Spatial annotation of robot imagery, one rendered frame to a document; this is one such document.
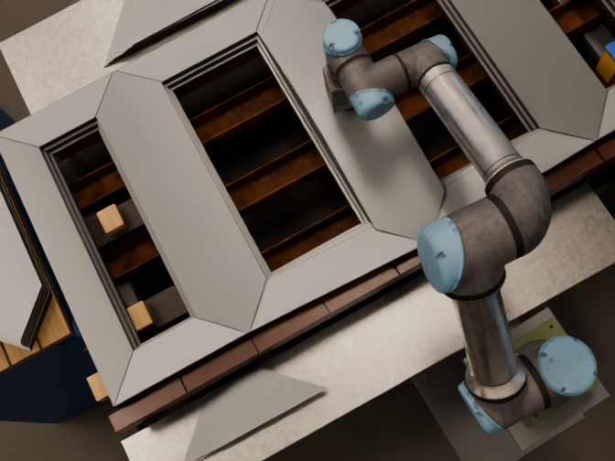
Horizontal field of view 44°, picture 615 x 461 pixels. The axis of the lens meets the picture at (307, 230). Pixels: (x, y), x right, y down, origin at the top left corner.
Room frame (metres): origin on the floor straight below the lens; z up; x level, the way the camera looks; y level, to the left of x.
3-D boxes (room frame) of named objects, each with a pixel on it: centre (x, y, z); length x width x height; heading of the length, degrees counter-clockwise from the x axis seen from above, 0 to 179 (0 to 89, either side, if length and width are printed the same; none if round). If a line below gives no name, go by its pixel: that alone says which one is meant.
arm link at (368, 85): (0.63, -0.21, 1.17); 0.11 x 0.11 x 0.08; 7
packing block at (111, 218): (0.69, 0.44, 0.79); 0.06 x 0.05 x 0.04; 10
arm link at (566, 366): (0.02, -0.39, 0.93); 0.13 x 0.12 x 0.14; 97
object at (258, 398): (0.18, 0.28, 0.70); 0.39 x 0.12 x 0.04; 100
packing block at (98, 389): (0.32, 0.56, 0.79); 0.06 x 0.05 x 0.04; 10
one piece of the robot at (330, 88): (0.74, -0.19, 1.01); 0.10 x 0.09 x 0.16; 178
